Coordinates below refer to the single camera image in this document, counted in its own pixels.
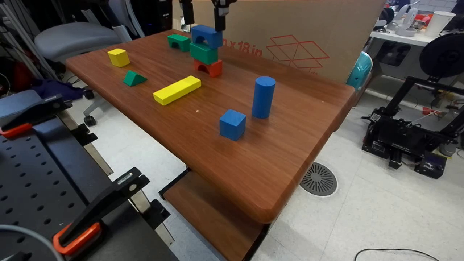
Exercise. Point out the white table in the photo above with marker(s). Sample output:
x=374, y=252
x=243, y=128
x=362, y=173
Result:
x=413, y=26

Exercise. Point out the green wedge block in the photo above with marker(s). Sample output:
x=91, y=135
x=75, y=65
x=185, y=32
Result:
x=133, y=78

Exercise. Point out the grey office chair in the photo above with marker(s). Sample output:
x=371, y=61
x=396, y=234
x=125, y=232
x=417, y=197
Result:
x=59, y=42

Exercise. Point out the teal chair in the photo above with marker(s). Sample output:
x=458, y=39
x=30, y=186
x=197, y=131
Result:
x=359, y=71

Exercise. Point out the blue cube block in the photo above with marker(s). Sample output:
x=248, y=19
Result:
x=232, y=125

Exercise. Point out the yellow cube block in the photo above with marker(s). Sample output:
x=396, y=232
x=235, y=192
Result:
x=119, y=57

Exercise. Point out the black perforated board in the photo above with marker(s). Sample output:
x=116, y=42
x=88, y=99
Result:
x=46, y=180

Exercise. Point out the orange black clamp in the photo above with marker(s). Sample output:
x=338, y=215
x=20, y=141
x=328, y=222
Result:
x=25, y=120
x=87, y=226

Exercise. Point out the red arch block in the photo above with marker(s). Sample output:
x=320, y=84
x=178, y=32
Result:
x=212, y=70

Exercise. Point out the lower wooden shelf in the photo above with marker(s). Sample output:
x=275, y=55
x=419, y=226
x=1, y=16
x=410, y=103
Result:
x=235, y=235

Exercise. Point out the green rectangular block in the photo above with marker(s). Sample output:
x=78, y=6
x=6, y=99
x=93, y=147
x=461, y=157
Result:
x=203, y=52

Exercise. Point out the round floor drain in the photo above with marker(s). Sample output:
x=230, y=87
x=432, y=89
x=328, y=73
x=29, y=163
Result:
x=319, y=180

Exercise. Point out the blue arch block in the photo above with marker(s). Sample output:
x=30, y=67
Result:
x=207, y=35

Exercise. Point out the cardboard box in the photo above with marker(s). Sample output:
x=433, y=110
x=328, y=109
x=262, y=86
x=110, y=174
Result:
x=317, y=36

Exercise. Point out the green arch block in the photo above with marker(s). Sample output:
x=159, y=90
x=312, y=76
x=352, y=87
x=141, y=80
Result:
x=178, y=42

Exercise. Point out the blue cylinder block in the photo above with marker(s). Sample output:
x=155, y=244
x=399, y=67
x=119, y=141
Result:
x=262, y=96

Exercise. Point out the long yellow block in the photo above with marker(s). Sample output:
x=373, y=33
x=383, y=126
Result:
x=177, y=90

